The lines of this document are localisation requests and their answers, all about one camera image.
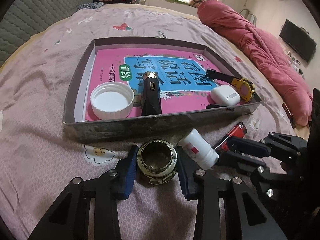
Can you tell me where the red lighter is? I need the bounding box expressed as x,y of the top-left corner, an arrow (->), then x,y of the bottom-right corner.
212,122 -> 247,152

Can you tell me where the white medicine bottle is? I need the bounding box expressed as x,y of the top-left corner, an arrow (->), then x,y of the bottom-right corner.
178,128 -> 219,170

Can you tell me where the white earbuds case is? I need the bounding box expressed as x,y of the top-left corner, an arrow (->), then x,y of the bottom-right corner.
210,85 -> 241,106

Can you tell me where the metallic round jar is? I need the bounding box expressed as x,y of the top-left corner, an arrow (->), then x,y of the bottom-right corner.
136,139 -> 178,186

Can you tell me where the yellow black wristwatch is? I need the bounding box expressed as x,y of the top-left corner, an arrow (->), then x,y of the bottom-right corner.
205,69 -> 255,103

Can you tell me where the brown small box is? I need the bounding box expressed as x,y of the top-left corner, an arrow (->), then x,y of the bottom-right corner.
282,103 -> 293,121

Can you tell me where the pink printed bed sheet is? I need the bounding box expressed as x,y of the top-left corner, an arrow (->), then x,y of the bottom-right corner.
1,5 -> 294,239

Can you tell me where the pink and blue book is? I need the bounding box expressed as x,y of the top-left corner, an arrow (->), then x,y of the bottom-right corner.
84,48 -> 234,122

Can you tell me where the red quilted blanket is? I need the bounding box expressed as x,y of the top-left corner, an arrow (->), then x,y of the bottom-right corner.
197,0 -> 312,126

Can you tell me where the black faceted lipstick tube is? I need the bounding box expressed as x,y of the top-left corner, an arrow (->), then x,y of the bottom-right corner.
141,72 -> 162,116

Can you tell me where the dark cardboard box tray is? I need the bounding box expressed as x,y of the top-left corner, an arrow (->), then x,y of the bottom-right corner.
63,36 -> 261,144

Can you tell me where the white jar lid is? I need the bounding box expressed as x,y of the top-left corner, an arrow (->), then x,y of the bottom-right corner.
90,82 -> 135,120

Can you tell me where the blue patterned cloth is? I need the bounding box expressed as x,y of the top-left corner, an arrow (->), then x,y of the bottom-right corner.
76,2 -> 104,11

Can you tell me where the grey quilted headboard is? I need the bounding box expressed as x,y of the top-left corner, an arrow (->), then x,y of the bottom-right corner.
1,0 -> 92,64

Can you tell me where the black wall television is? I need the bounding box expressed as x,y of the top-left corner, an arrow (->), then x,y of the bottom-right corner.
279,19 -> 317,63

